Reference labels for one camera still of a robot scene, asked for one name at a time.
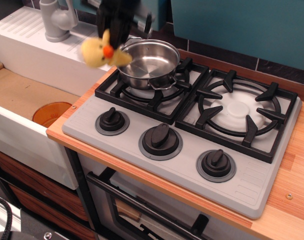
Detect black left stove knob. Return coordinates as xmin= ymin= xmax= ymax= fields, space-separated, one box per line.
xmin=95 ymin=107 xmax=130 ymax=136

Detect orange plastic sink drain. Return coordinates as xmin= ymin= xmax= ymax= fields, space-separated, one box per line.
xmin=32 ymin=101 xmax=72 ymax=128

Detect wooden drawer fronts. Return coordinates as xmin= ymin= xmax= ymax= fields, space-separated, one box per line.
xmin=0 ymin=151 xmax=98 ymax=240

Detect black oven door handle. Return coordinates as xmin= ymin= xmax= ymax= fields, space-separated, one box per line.
xmin=86 ymin=167 xmax=209 ymax=240

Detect stainless steel pot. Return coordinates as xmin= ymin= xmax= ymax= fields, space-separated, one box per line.
xmin=117 ymin=39 xmax=180 ymax=90

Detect black right stove knob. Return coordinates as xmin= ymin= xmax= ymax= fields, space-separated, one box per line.
xmin=196 ymin=149 xmax=237 ymax=183

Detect black left burner grate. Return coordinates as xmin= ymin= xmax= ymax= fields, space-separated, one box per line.
xmin=95 ymin=57 xmax=210 ymax=125

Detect white toy sink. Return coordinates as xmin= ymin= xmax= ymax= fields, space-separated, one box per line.
xmin=0 ymin=6 xmax=109 ymax=190

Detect grey oven door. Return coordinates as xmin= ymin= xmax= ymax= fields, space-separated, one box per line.
xmin=79 ymin=155 xmax=255 ymax=240

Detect grey toy stovetop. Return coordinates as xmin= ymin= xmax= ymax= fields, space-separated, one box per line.
xmin=61 ymin=57 xmax=303 ymax=220

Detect grey toy faucet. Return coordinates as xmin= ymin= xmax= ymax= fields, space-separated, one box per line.
xmin=39 ymin=0 xmax=78 ymax=43

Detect white right burner cap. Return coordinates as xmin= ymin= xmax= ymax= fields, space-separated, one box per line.
xmin=210 ymin=91 xmax=266 ymax=132

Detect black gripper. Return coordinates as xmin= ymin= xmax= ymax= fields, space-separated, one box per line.
xmin=80 ymin=0 xmax=157 ymax=51

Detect black right burner grate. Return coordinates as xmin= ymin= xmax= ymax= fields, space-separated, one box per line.
xmin=175 ymin=69 xmax=302 ymax=164

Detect yellow stuffed duck toy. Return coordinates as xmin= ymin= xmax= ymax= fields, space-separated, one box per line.
xmin=80 ymin=29 xmax=133 ymax=68

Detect black burner grate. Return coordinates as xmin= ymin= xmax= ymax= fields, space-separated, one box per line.
xmin=95 ymin=57 xmax=210 ymax=125
xmin=175 ymin=69 xmax=302 ymax=164

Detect black stove knob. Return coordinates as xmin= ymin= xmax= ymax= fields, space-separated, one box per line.
xmin=138 ymin=123 xmax=183 ymax=161
xmin=196 ymin=149 xmax=237 ymax=183
xmin=95 ymin=107 xmax=130 ymax=136

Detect black braided cable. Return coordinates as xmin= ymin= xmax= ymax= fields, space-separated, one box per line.
xmin=0 ymin=196 xmax=14 ymax=240

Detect black middle stove knob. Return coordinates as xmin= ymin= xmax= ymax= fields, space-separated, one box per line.
xmin=138 ymin=123 xmax=183 ymax=161

